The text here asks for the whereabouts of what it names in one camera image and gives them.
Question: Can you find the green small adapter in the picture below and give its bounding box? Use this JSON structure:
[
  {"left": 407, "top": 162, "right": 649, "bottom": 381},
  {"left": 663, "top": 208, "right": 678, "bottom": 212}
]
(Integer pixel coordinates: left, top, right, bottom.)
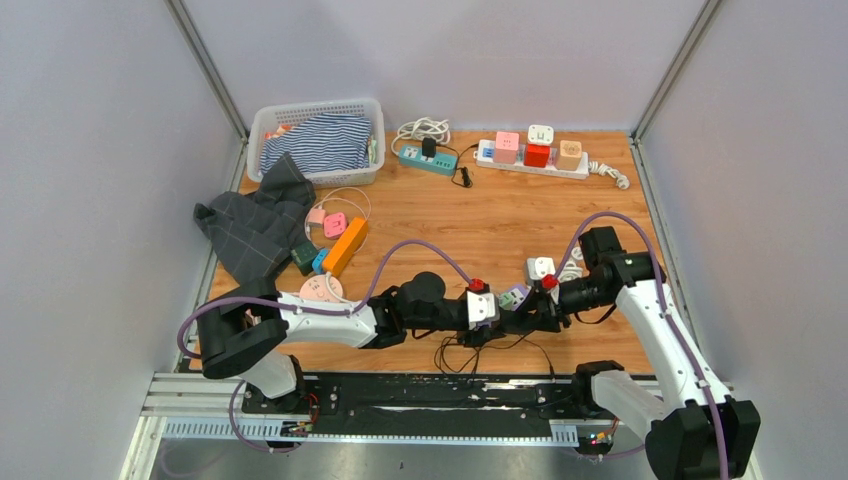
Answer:
[{"left": 499, "top": 291, "right": 522, "bottom": 310}]

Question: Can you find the black thin cable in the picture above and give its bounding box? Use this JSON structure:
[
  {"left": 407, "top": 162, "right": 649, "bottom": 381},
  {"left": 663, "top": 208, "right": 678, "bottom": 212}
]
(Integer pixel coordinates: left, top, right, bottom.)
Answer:
[{"left": 433, "top": 331, "right": 556, "bottom": 379}]

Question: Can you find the orange power strip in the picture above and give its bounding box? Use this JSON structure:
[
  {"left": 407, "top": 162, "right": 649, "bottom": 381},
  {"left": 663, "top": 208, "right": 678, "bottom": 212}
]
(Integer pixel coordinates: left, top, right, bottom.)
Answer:
[{"left": 321, "top": 217, "right": 369, "bottom": 277}]

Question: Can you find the round pink power strip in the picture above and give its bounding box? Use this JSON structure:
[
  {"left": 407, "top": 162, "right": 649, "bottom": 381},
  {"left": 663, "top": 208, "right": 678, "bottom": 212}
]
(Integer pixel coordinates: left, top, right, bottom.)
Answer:
[{"left": 298, "top": 275, "right": 345, "bottom": 303}]

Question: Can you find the pink cube adapter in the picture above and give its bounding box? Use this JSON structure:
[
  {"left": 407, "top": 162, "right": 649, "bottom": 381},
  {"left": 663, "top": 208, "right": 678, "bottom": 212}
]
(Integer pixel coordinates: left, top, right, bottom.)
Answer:
[{"left": 322, "top": 212, "right": 349, "bottom": 240}]

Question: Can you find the blue cube socket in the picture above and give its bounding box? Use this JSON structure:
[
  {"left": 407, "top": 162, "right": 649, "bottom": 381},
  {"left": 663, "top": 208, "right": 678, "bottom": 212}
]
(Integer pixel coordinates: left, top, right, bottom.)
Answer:
[{"left": 311, "top": 248, "right": 329, "bottom": 275}]

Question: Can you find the dark green cube socket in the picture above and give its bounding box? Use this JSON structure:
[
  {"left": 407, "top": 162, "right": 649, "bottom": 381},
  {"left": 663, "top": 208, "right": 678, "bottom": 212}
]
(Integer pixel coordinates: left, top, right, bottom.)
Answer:
[{"left": 290, "top": 241, "right": 319, "bottom": 276}]

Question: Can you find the light pink usb charger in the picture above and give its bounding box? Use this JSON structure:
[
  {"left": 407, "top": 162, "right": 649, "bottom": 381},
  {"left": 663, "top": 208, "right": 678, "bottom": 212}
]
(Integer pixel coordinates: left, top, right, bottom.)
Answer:
[{"left": 306, "top": 208, "right": 327, "bottom": 228}]

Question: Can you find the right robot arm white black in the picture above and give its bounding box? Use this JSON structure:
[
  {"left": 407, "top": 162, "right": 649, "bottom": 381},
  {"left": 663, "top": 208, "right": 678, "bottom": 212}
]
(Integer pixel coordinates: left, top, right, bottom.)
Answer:
[{"left": 512, "top": 227, "right": 761, "bottom": 479}]

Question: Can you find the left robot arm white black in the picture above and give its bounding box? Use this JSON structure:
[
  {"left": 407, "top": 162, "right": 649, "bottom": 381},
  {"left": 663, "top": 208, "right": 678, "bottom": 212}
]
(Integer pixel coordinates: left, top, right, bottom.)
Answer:
[{"left": 196, "top": 272, "right": 520, "bottom": 413}]

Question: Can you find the red cube socket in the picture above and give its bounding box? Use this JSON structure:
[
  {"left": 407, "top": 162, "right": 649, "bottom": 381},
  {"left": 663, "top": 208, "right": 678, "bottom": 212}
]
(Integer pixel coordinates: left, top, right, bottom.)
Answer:
[{"left": 523, "top": 144, "right": 550, "bottom": 168}]

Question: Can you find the tan cube socket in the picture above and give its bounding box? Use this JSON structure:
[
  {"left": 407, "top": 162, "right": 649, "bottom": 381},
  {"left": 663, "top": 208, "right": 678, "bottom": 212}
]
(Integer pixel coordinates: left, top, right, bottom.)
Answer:
[{"left": 556, "top": 140, "right": 583, "bottom": 171}]

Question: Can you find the pink cube socket back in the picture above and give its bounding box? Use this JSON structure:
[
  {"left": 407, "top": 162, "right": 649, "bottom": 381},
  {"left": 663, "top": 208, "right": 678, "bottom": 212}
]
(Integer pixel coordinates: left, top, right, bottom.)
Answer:
[{"left": 493, "top": 131, "right": 520, "bottom": 164}]

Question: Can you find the white cube socket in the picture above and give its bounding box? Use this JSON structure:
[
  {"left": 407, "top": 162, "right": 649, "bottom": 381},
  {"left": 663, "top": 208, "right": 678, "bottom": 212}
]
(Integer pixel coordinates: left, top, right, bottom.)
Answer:
[{"left": 527, "top": 124, "right": 555, "bottom": 146}]

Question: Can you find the white long power strip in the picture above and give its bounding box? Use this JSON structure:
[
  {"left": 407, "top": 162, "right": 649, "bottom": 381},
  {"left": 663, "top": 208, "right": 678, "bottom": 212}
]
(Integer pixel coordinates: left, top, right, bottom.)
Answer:
[{"left": 473, "top": 139, "right": 590, "bottom": 180}]

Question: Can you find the white blue small adapter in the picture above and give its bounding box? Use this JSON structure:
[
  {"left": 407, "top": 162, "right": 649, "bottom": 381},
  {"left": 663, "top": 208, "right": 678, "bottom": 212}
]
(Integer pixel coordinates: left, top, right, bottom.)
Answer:
[{"left": 478, "top": 147, "right": 494, "bottom": 161}]

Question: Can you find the teal power strip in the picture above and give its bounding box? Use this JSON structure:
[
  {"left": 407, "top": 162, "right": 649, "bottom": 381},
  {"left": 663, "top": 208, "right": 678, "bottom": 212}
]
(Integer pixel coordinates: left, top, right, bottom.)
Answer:
[{"left": 398, "top": 145, "right": 458, "bottom": 176}]

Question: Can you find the black charger on teal strip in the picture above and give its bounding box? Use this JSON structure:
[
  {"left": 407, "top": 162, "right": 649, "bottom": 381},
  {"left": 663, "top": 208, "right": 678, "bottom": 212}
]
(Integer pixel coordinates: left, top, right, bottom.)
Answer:
[{"left": 421, "top": 137, "right": 438, "bottom": 158}]

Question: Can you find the blue white striped cloth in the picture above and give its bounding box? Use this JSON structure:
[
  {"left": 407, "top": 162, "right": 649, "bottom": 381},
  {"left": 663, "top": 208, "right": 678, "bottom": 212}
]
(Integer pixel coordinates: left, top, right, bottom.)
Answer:
[{"left": 259, "top": 113, "right": 372, "bottom": 175}]

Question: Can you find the dark grey checked cloth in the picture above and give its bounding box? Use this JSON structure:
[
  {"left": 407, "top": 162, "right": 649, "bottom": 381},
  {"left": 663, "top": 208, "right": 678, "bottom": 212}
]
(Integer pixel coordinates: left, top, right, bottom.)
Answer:
[{"left": 193, "top": 152, "right": 316, "bottom": 285}]

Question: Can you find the white plastic basket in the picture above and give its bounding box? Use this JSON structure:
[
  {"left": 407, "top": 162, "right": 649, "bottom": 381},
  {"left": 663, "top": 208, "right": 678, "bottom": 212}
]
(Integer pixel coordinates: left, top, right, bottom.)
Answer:
[{"left": 246, "top": 98, "right": 387, "bottom": 186}]

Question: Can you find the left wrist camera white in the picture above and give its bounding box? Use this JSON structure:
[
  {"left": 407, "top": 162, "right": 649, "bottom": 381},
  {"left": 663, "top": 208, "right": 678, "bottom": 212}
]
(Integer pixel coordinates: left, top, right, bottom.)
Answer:
[{"left": 466, "top": 278, "right": 500, "bottom": 330}]

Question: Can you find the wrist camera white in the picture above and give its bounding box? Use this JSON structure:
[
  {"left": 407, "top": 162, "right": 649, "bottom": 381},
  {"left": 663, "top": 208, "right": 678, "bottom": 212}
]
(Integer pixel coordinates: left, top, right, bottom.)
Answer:
[
  {"left": 524, "top": 257, "right": 558, "bottom": 290},
  {"left": 466, "top": 278, "right": 500, "bottom": 330}
]

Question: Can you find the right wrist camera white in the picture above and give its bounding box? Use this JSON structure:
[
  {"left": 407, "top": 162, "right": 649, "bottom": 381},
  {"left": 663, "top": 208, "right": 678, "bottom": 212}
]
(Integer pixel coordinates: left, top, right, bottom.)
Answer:
[{"left": 524, "top": 257, "right": 558, "bottom": 290}]

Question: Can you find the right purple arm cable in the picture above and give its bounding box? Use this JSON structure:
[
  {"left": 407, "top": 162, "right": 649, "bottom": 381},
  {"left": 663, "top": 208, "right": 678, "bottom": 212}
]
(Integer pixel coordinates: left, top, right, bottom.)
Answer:
[{"left": 553, "top": 211, "right": 730, "bottom": 480}]

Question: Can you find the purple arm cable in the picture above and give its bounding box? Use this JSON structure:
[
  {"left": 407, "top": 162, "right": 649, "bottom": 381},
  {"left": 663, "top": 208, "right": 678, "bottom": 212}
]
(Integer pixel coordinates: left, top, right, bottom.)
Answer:
[
  {"left": 553, "top": 211, "right": 730, "bottom": 480},
  {"left": 176, "top": 239, "right": 475, "bottom": 456}
]

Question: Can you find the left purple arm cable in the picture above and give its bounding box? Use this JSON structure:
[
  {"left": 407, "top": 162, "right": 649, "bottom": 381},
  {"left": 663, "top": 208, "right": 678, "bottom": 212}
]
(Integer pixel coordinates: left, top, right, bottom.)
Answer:
[{"left": 176, "top": 239, "right": 475, "bottom": 456}]

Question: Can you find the white strip cord right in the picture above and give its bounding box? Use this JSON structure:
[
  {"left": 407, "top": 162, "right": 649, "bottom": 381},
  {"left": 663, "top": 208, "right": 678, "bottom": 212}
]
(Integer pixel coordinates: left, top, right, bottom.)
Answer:
[{"left": 588, "top": 160, "right": 632, "bottom": 191}]

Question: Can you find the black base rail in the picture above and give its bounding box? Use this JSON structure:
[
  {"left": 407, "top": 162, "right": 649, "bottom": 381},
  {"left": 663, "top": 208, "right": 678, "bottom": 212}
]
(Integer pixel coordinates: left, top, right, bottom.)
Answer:
[{"left": 239, "top": 370, "right": 639, "bottom": 440}]

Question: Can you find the white coiled cord back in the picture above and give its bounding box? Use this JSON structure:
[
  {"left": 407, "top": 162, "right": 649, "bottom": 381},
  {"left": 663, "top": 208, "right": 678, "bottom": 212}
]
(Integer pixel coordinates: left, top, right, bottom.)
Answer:
[{"left": 389, "top": 116, "right": 452, "bottom": 158}]

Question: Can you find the pink usb cable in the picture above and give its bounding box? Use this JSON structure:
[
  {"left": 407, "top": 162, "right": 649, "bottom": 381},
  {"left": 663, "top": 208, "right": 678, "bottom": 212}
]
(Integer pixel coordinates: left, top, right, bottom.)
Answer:
[{"left": 304, "top": 185, "right": 374, "bottom": 253}]

